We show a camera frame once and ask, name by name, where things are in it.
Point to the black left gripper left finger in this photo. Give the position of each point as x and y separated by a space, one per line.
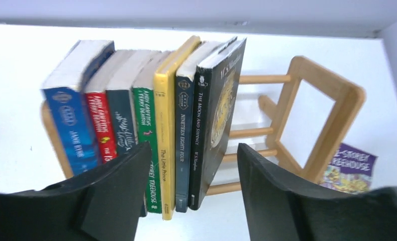
103 203

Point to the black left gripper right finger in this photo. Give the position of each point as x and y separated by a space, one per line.
280 205

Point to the red 13-Storey Treehouse book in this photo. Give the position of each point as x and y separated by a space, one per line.
98 107

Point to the purple Treehouse book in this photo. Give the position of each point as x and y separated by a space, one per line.
349 171

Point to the green 104-Storey Treehouse book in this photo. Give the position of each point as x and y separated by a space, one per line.
143 90

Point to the Little Women book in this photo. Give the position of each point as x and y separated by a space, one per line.
128 65

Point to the blue Jane Eyre book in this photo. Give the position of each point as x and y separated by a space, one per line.
64 92

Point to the yellow Little Prince book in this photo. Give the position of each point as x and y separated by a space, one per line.
164 91

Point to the black Moon and Sixpence book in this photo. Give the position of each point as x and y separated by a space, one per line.
216 85

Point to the dark blue bottom book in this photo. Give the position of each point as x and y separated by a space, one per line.
184 95

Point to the wooden book rack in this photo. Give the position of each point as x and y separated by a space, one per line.
312 116

